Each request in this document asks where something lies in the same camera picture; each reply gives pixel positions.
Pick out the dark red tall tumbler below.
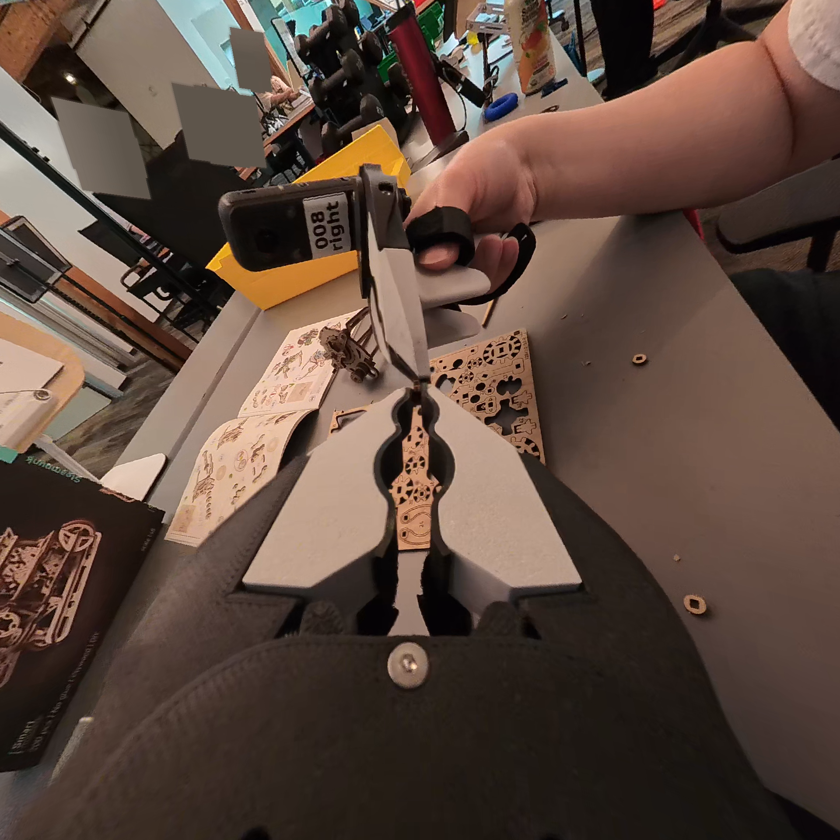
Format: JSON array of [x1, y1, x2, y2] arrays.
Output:
[[386, 7, 471, 168]]

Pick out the person's right hand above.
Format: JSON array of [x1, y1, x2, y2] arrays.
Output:
[[397, 121, 544, 293]]

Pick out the white cardboard piece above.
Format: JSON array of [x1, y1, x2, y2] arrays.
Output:
[[98, 453, 166, 505]]

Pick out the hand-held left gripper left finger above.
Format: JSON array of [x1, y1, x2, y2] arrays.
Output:
[[241, 386, 412, 619]]

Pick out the green plastic crate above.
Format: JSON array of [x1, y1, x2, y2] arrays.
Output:
[[387, 0, 455, 73]]

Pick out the wooden parts sheet with gears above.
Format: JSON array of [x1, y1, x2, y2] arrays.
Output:
[[392, 330, 547, 553]]

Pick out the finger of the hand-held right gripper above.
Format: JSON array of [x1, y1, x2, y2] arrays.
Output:
[[360, 246, 432, 385]]

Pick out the white shirt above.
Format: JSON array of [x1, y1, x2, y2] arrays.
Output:
[[786, 0, 840, 89]]

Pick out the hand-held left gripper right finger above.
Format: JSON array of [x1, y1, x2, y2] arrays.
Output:
[[423, 386, 584, 616]]

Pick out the dark trousers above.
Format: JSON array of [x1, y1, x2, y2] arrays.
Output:
[[728, 268, 840, 421]]

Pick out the dark flat panel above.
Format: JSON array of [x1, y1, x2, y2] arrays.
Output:
[[85, 131, 270, 263]]

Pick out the black dumbbell rack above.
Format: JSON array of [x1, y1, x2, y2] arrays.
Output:
[[294, 0, 411, 153]]

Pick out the orange juice bottle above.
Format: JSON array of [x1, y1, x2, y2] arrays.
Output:
[[517, 0, 560, 96]]

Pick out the instruction booklet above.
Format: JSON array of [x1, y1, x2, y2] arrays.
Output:
[[164, 308, 370, 547]]

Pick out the yellow plastic bin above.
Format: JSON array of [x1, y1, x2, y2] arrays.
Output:
[[205, 125, 412, 311]]

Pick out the grey office chair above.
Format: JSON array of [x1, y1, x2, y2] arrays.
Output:
[[714, 157, 840, 273]]

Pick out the wooden model assembly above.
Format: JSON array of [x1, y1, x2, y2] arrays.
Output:
[[318, 307, 383, 389]]

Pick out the person's right forearm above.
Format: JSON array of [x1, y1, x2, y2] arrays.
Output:
[[525, 10, 840, 223]]

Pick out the black model kit box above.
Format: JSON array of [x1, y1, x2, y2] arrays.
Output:
[[0, 449, 166, 774]]

